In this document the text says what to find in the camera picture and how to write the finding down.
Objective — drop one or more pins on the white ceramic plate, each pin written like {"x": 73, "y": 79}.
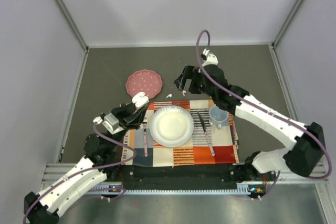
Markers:
{"x": 171, "y": 126}

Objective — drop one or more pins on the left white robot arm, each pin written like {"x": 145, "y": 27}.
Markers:
{"x": 104, "y": 152}

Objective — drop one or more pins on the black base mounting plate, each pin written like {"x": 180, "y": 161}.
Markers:
{"x": 190, "y": 177}

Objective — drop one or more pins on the pink polka dot plate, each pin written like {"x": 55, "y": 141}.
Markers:
{"x": 147, "y": 81}

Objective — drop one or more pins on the grey slotted cable duct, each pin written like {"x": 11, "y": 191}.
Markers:
{"x": 113, "y": 189}

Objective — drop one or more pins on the light blue mug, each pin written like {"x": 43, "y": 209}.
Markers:
{"x": 218, "y": 118}

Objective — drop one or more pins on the aluminium frame rail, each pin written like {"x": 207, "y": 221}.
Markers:
{"x": 70, "y": 22}

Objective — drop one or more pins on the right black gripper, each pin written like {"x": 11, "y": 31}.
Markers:
{"x": 191, "y": 73}

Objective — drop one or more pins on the white earbud charging case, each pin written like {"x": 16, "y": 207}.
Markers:
{"x": 140, "y": 99}

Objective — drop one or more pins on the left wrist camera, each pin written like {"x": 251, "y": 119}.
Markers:
{"x": 110, "y": 122}

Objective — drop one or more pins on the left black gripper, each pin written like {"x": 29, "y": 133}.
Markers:
{"x": 129, "y": 120}

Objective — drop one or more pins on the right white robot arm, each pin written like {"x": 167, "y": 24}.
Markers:
{"x": 303, "y": 144}

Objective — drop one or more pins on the orange patterned placemat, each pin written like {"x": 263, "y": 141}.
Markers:
{"x": 195, "y": 151}

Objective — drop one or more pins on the pink handled fork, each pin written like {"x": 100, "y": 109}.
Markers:
{"x": 145, "y": 142}

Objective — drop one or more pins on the pink handled knife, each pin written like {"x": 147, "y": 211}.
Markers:
{"x": 206, "y": 134}

